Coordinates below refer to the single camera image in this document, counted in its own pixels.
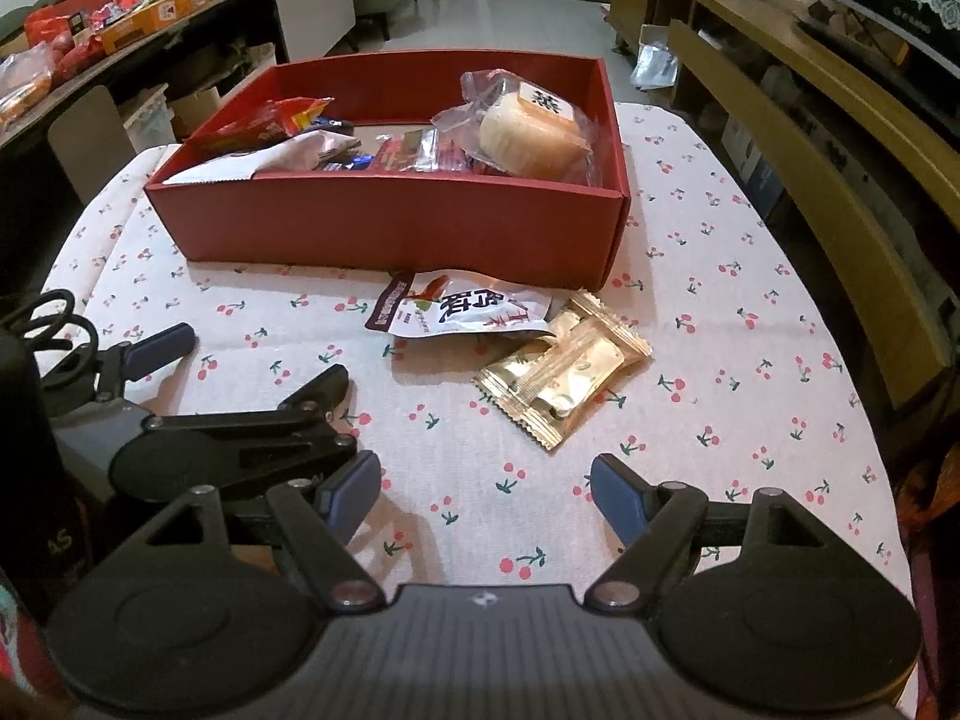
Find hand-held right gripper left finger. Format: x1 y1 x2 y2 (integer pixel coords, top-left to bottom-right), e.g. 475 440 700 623
97 451 387 612

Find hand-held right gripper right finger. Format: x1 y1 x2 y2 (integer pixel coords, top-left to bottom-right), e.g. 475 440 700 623
585 454 833 612

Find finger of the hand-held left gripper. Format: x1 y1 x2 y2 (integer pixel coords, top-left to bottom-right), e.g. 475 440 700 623
146 364 359 485
94 321 197 398

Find red cardboard box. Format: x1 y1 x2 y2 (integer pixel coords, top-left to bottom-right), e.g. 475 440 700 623
144 52 631 293

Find white spicy strips snack packet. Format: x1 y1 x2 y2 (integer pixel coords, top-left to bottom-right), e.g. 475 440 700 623
161 130 361 185

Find clear bag of orange snacks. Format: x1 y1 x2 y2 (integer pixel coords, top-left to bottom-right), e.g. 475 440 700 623
0 45 55 137

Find gold snack packet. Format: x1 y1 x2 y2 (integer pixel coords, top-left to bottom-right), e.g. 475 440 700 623
551 289 652 368
478 315 627 455

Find white and dark red packet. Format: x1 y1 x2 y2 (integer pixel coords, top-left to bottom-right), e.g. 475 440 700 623
365 270 554 338

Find person's patterned clothing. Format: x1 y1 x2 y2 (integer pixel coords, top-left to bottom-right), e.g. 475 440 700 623
0 570 38 702

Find white plastic crate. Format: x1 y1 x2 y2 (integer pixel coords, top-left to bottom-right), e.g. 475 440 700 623
120 86 177 151

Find cherry print tablecloth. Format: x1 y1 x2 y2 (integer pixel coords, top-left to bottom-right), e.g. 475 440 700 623
37 101 920 720

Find open cardboard box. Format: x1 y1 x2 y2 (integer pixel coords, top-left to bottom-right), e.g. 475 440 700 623
169 82 226 140

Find dark red label clear packet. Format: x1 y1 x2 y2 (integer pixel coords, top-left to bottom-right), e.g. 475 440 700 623
373 127 481 173

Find red plastic bags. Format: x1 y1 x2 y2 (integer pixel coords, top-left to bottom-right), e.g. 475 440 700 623
22 0 140 80

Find pastry in clear bag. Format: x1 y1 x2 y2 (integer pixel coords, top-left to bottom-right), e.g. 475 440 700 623
433 69 601 185

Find orange cardboard box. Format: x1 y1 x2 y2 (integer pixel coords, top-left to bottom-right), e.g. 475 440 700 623
97 0 207 53

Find long side table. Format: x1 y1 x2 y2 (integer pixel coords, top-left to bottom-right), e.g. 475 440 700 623
0 0 357 188

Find wooden shelf unit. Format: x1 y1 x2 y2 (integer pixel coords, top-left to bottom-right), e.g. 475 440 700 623
607 0 960 413

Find white shopping bag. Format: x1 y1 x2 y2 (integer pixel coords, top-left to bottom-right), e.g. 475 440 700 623
630 24 680 87

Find black braided cable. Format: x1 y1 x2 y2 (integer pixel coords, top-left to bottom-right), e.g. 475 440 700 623
0 289 98 391

